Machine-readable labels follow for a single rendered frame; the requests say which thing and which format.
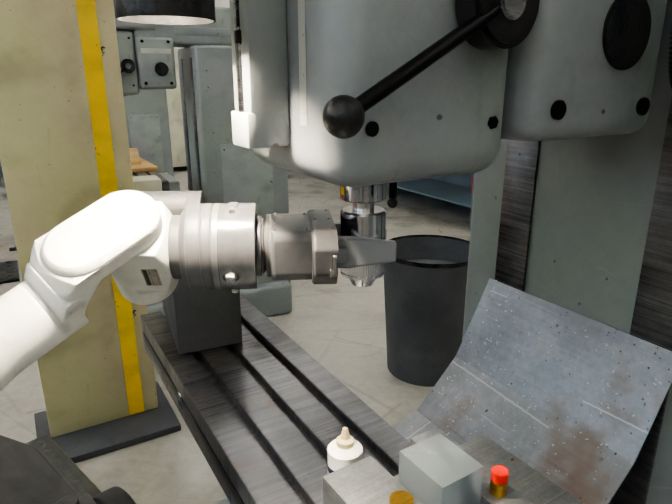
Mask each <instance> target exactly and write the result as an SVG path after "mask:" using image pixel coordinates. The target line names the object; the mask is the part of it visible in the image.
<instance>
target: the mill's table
mask: <svg viewBox="0 0 672 504"><path fill-rule="evenodd" d="M240 304H241V322H242V340H243V341H242V343H238V344H233V345H228V346H222V347H217V348H212V349H206V350H201V351H196V352H191V353H185V354H179V353H178V350H177V347H176V345H175V342H174V339H173V336H172V333H171V330H170V327H169V325H168V322H167V319H166V316H164V315H163V313H162V312H161V311H158V312H153V313H148V314H143V315H141V316H140V318H141V326H142V335H143V343H144V349H145V351H146V353H147V354H148V356H149V358H150V360H151V362H152V363H153V365H154V367H155V369H156V371H157V372H158V374H159V376H160V378H161V380H162V381H163V383H164V385H165V387H166V389H167V390H168V392H169V394H170V396H171V398H172V399H173V401H174V403H175V405H176V407H177V408H178V410H179V412H180V414H181V416H182V417H183V419H184V421H185V423H186V425H187V426H188V428H189V430H190V432H191V434H192V435H193V437H194V439H195V441H196V443H197V444H198V446H199V448H200V450H201V452H202V453H203V455H204V457H205V459H206V461H207V462H208V464H209V466H210V468H211V470H212V471H213V473H214V475H215V477H216V479H217V480H218V482H219V484H220V486H221V488H222V489H223V491H224V493H225V495H226V497H227V498H228V500H229V502H230V504H323V477H324V476H325V475H328V468H327V461H328V445H329V444H330V442H332V441H333V440H335V439H337V437H338V436H339V435H341V432H342V429H343V427H347V428H348V431H349V435H351V436H352V437H353V438H354V439H355V440H357V441H358V442H359V443H360V444H361V445H362V447H363V459H364V458H366V457H369V456H371V457H372V458H374V459H375V460H376V461H377V462H378V463H379V464H380V465H381V466H382V467H383V468H384V469H385V470H386V471H388V472H389V473H390V474H391V475H392V476H393V477H394V476H396V475H398V474H399V454H400V451H401V450H403V449H405V448H408V447H410V442H409V441H408V440H407V439H405V438H404V437H403V436H402V435H401V434H400V433H399V432H397V431H396V430H395V429H394V428H393V427H392V426H391V425H389V424H388V423H387V422H386V421H385V420H384V419H383V418H381V417H380V416H379V415H378V414H377V413H376V412H375V411H373V410H372V409H371V408H370V407H369V406H368V405H367V404H365V403H364V402H363V401H362V400H361V399H360V398H359V397H357V396H356V395H355V394H354V393H353V392H352V391H351V390H349V389H348V388H347V387H346V386H345V385H344V384H343V383H341V382H340V381H339V380H338V379H337V378H336V377H335V376H333V375H332V374H331V373H330V372H329V371H328V370H327V369H325V368H324V367H323V366H322V365H321V364H320V363H319V362H318V361H316V360H315V359H314V358H313V357H312V356H311V355H310V354H308V353H307V352H306V351H305V350H304V349H303V348H302V347H300V346H299V345H298V344H297V343H296V342H295V341H294V340H292V339H291V338H290V337H289V336H288V335H287V334H286V333H284V332H283V331H282V330H281V329H280V328H279V327H278V326H276V325H275V324H274V323H273V322H272V321H271V320H270V319H268V318H267V317H266V316H265V315H264V314H263V313H262V312H260V311H259V310H258V309H257V308H256V307H255V306H254V305H252V304H251V303H250V302H249V301H248V300H247V299H246V298H244V297H243V296H242V295H240Z"/></svg>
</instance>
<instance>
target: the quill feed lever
mask: <svg viewBox="0 0 672 504"><path fill-rule="evenodd" d="M539 2H540V0H456V1H455V10H456V18H457V23H458V27H457V28H455V29H454V30H452V31H451V32H449V33H448V34H447V35H445V36H444V37H442V38H441V39H439V40H438V41H437V42H435V43H434V44H432V45H431V46H429V47H428V48H426V49H425V50H424V51H422V52H421V53H419V54H418V55H416V56H415V57H414V58H412V59H411V60H409V61H408V62H406V63H405V64H403V65H402V66H401V67H399V68H398V69H396V70H395V71H393V72H392V73H391V74H389V75H388V76H386V77H385V78H383V79H382V80H381V81H379V82H378V83H376V84H375V85H373V86H372V87H370V88H369V89H368V90H366V91H365V92H363V93H362V94H360V95H359V96H358V97H356V98H354V97H352V96H349V95H338V96H335V97H333V98H332V99H330V100H329V101H328V102H327V104H326V105H325V107H324V109H323V113H322V121H323V124H324V127H325V129H326V130H327V131H328V132H329V134H331V135H332V136H334V137H336V138H340V139H347V138H351V137H353V136H355V135H356V134H357V133H358V132H359V131H360V130H361V129H362V127H363V125H364V121H365V112H366V111H368V110H369V109H370V108H372V107H373V106H375V105H376V104H377V103H379V102H380V101H382V100H383V99H384V98H386V97H387V96H389V95H390V94H391V93H393V92H394V91H396V90H397V89H398V88H400V87H401V86H403V85H404V84H405V83H407V82H408V81H410V80H411V79H413V78H414V77H415V76H417V75H418V74H420V73H421V72H422V71H424V70H425V69H427V68H428V67H429V66H431V65H432V64H434V63H435V62H436V61H438V60H439V59H441V58H442V57H443V56H445V55H446V54H448V53H449V52H451V51H452V50H453V49H455V48H456V47H458V46H459V45H460V44H462V43H463V42H465V41H467V42H468V43H469V44H470V45H472V46H473V47H475V48H477V49H480V50H495V49H509V48H513V47H515V46H517V45H518V44H520V43H521V42H522V41H523V40H524V39H525V38H526V37H527V35H528V34H529V33H530V31H531V29H532V27H533V25H534V23H535V20H536V17H537V14H538V9H539Z"/></svg>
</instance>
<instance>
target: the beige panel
mask: <svg viewBox="0 0 672 504"><path fill-rule="evenodd" d="M0 161H1V166H2V172H3V177H4V182H5V188H6V193H7V199H8V204H9V210H10V215H11V221H12V226H13V232H14V237H15V243H16V248H17V254H18V259H19V264H20V270H21V275H22V281H25V280H24V274H25V269H26V264H27V263H29V262H30V256H31V251H32V247H33V244H34V241H35V240H37V239H38V238H40V237H41V236H43V235H45V234H46V233H48V232H50V231H51V230H52V229H53V228H54V227H56V226H57V225H59V224H60V223H62V222H64V221H65V220H67V219H69V218H70V217H72V216H73V215H75V214H77V213H78V212H80V211H82V210H83V209H85V208H86V207H88V206H90V205H91V204H93V203H95V202H96V201H98V200H99V199H101V198H103V197H105V196H106V195H108V194H109V193H110V192H117V191H122V190H134V185H133V176H132V167H131V158H130V149H129V141H128V132H127V123H126V114H125V105H124V96H123V87H122V78H121V69H120V60H119V51H118V42H117V33H116V24H115V15H114V7H113V0H0ZM85 314H86V316H87V317H88V318H87V319H88V320H89V323H87V324H86V325H85V326H83V327H82V328H80V329H79V330H78V331H76V332H75V333H73V334H72V335H71V336H69V337H68V338H67V339H65V340H64V341H63V342H61V343H60V344H58V345H57V346H56V347H54V348H53V349H52V350H50V351H49V352H47V353H46V354H45V355H43V356H42V357H40V358H39V359H38V360H37V363H38V368H39V374H40V379H41V385H42V390H43V396H44V401H45V407H46V411H42V412H38V413H35V414H34V419H35V428H36V436H37V438H39V437H41V436H43V435H46V434H48V435H49V436H50V437H51V439H52V440H53V441H54V442H55V443H56V444H57V445H58V446H59V447H60V448H61V449H62V450H63V451H64V452H65V453H66V454H67V456H68V457H69V458H70V459H71V460H72V461H73V462H74V463H78V462H81V461H84V460H87V459H91V458H94V457H97V456H100V455H104V454H107V453H110V452H113V451H116V450H120V449H123V448H126V447H129V446H132V445H136V444H139V443H142V442H145V441H148V440H152V439H155V438H158V437H161V436H164V435H168V434H171V433H174V432H177V431H180V430H181V424H180V422H179V420H178V418H177V417H176V415H175V413H174V411H173V409H172V407H171V406H170V404H169V402H168V400H167V398H166V396H165V394H164V393H163V391H162V389H161V387H160V385H159V383H158V381H156V382H155V373H154V365H153V363H152V362H151V360H150V358H149V356H148V354H147V353H146V351H145V349H144V343H143V335H142V326H141V318H140V316H141V315H143V314H148V310H147V305H139V304H134V303H132V302H130V301H128V300H127V299H125V298H124V297H123V296H122V294H121V293H120V291H119V289H118V287H117V285H116V283H115V281H114V279H113V277H112V275H111V274H109V275H108V276H106V277H105V278H103V279H102V280H101V281H100V283H99V285H98V287H97V289H96V290H95V292H94V294H93V296H92V298H91V300H90V302H89V304H88V306H87V308H86V312H85Z"/></svg>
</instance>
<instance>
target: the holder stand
mask: <svg viewBox="0 0 672 504"><path fill-rule="evenodd" d="M162 302H163V310H164V313H165V316H166V319H167V322H168V325H169V327H170V330H171V333H172V336H173V339H174V342H175V345H176V347H177V350H178V353H179V354H185V353H191V352H196V351H201V350H206V349H212V348H217V347H222V346H228V345H233V344H238V343H242V341H243V340H242V322H241V304H240V289H238V293H232V289H220V290H217V289H216V290H191V289H190V288H189V287H188V286H187V285H186V284H185V283H184V282H183V280H182V279H179V281H178V284H177V287H176V288H175V290H174V291H173V292H172V294H171V295H169V296H168V297H167V298H166V299H164V300H162Z"/></svg>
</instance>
